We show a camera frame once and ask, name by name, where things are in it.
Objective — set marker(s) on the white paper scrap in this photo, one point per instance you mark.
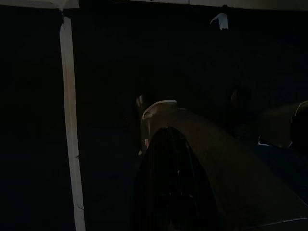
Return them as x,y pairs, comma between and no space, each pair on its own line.
222,20

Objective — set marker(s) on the white tape strip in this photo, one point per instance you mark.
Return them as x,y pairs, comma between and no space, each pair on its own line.
69,96

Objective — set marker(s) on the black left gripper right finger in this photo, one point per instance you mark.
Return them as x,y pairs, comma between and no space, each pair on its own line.
190,192

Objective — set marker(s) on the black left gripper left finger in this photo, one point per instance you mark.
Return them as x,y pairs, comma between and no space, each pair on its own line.
154,187

